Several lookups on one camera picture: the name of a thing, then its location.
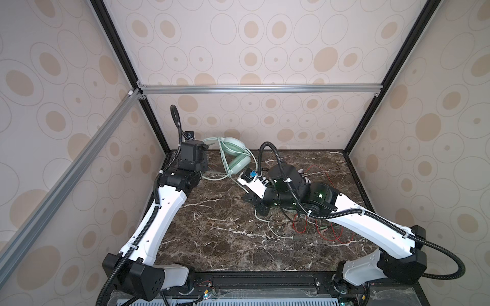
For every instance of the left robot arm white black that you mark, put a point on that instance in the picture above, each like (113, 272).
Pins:
(132, 269)

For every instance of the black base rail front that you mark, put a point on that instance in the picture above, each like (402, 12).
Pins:
(278, 288)

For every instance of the aluminium rail left wall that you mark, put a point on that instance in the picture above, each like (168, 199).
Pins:
(42, 215)

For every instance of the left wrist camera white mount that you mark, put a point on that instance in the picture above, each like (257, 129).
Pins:
(189, 134)

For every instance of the black frame post left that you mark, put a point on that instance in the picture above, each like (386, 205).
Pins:
(119, 49)

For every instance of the mint green headphones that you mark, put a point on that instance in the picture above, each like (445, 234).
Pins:
(234, 154)

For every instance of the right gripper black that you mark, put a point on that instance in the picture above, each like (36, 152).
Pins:
(254, 199)

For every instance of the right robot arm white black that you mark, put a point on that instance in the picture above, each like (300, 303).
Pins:
(399, 255)

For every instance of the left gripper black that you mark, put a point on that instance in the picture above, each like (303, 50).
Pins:
(204, 160)

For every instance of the aluminium rail back wall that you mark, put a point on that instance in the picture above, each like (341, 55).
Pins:
(261, 89)

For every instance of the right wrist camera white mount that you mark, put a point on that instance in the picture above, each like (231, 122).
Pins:
(261, 187)

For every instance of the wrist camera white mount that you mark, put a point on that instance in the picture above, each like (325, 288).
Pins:
(261, 187)
(189, 134)

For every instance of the black frame post right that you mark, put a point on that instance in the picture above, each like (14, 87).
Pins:
(415, 33)

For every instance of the black frame post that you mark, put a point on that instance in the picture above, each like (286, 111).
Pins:
(415, 33)
(119, 49)

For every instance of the aluminium rail wall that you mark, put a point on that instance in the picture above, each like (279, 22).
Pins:
(261, 89)
(42, 215)

